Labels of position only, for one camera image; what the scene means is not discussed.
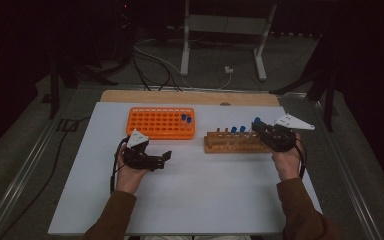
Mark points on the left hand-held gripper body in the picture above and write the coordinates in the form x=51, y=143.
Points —
x=136, y=138

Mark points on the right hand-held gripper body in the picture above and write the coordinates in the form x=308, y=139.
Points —
x=281, y=138

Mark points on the orange plastic test tube rack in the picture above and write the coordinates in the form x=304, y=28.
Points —
x=146, y=125

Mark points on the wooden test tube rack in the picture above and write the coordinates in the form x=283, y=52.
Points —
x=216, y=149

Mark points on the person's right hand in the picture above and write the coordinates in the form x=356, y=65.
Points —
x=288, y=165

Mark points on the person's left hand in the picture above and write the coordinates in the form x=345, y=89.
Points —
x=128, y=178

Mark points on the white table board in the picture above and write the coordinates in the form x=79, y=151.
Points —
x=206, y=193

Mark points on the black tripod stand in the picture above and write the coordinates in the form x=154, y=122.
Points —
x=54, y=96
x=329, y=106

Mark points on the white plug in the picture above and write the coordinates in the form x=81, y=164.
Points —
x=228, y=69

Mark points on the white metal stand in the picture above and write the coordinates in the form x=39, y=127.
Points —
x=226, y=24

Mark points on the dark equipment rack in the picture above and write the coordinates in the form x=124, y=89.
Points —
x=125, y=26

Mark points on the metal floor rail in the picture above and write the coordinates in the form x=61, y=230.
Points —
x=348, y=176
x=21, y=176

